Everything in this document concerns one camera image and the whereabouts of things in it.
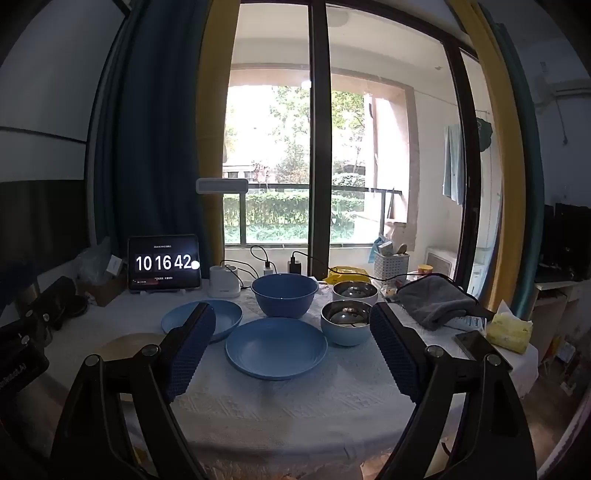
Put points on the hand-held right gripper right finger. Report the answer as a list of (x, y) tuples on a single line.
[(392, 350)]

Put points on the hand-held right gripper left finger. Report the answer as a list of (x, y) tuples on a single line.
[(194, 350)]

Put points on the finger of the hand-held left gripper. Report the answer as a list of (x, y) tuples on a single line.
[(69, 314), (55, 288)]

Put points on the blue plate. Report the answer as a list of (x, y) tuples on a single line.
[(184, 316), (277, 346)]

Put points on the steel bowl light blue outside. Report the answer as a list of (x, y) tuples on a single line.
[(344, 332)]

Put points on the steel bowl white outside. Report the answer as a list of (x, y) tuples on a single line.
[(355, 290)]

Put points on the large blue bowl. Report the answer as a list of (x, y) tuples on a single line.
[(284, 300)]

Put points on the cardboard box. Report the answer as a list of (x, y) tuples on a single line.
[(104, 290)]

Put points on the clear plastic bag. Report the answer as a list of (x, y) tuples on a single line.
[(94, 258)]

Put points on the round wooden board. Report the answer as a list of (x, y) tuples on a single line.
[(124, 346)]

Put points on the grey towel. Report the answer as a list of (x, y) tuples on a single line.
[(434, 300)]

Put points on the white desk lamp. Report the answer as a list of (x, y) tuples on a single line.
[(224, 281)]

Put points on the white blue packet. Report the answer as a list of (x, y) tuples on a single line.
[(466, 324)]

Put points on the white perforated basket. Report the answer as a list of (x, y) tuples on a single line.
[(391, 267)]

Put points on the small yellow lid jar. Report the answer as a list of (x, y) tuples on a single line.
[(425, 271)]

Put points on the dark smartphone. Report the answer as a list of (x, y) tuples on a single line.
[(482, 350)]

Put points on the yellow wipes pack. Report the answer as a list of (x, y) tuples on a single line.
[(344, 274)]

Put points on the black tablet with clock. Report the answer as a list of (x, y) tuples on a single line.
[(164, 263)]

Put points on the white outdoor unit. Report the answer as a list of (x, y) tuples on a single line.
[(441, 262)]

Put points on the beige rounded object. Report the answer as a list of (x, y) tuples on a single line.
[(401, 249)]

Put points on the small printed carton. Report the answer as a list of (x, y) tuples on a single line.
[(386, 248)]

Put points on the blue bag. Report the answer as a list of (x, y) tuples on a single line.
[(377, 249)]

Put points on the white textured tablecloth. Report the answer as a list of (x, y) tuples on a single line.
[(286, 415)]

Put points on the yellow tissue packet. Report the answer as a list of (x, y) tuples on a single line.
[(510, 327)]

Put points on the black charger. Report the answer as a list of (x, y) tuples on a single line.
[(294, 266)]

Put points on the black balcony railing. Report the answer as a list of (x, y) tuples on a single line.
[(351, 188)]

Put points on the light wooden desk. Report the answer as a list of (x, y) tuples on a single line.
[(558, 295)]

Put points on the teal curtain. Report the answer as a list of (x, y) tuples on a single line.
[(147, 138), (531, 207)]

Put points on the hanging light blue cloth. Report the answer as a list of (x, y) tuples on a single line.
[(453, 161)]

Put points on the yellow curtain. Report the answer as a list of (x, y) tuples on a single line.
[(505, 184), (212, 115)]

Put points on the dark monitor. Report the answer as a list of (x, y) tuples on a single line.
[(568, 240)]

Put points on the white air conditioner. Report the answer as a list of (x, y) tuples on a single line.
[(572, 88)]

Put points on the black door frame post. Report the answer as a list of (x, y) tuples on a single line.
[(321, 138)]

